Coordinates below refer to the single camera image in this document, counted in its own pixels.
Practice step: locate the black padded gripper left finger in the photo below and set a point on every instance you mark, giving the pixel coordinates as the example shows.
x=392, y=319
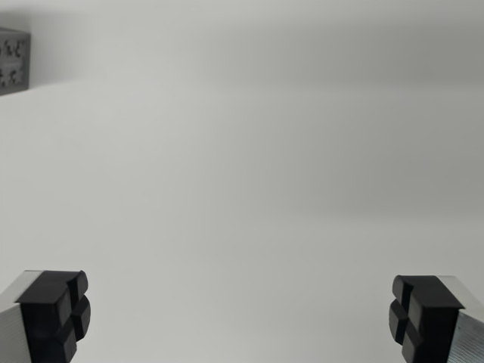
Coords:
x=45, y=314

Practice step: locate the black padded gripper right finger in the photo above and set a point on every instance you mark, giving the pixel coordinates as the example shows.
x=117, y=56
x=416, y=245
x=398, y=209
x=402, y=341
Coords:
x=431, y=317

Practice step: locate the grey studded cube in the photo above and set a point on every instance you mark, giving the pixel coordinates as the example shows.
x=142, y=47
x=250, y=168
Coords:
x=13, y=62

